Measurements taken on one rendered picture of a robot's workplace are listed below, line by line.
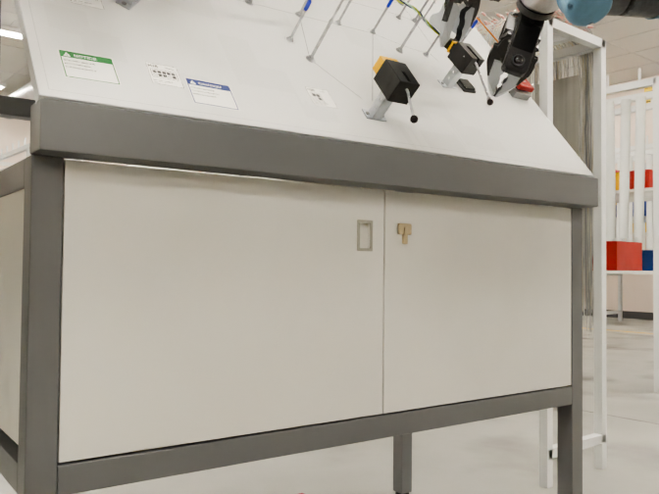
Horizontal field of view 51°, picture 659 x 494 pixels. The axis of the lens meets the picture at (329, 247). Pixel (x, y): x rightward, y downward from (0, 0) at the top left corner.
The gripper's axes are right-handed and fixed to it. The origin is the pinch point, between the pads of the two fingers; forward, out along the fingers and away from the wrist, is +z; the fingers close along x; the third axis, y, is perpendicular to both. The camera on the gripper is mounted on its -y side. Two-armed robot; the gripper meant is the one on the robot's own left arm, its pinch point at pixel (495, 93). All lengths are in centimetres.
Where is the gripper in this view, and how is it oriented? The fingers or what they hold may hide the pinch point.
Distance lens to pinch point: 147.0
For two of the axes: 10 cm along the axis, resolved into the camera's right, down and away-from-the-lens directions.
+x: -9.4, -3.3, 0.4
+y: 2.9, -7.4, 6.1
